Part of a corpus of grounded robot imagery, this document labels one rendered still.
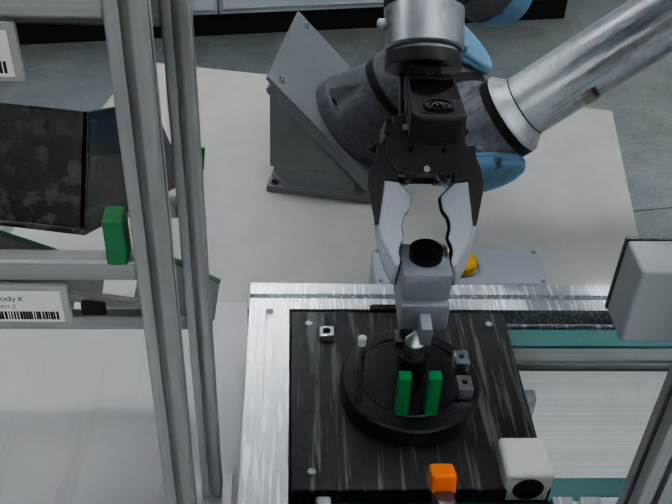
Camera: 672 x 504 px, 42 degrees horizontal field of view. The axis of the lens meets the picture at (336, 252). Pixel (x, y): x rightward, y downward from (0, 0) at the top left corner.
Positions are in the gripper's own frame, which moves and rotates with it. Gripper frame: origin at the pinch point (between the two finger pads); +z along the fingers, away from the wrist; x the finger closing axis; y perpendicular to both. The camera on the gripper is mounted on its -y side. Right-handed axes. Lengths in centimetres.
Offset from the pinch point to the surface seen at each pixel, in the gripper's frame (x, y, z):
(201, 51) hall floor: 52, 286, -97
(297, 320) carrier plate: 11.2, 19.1, 5.2
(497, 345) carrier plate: -10.4, 16.4, 7.6
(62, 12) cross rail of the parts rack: 22.6, -37.3, -10.8
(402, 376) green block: 1.5, 3.2, 9.8
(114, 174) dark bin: 23.4, -21.0, -5.4
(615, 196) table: -39, 58, -14
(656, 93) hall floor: -133, 265, -79
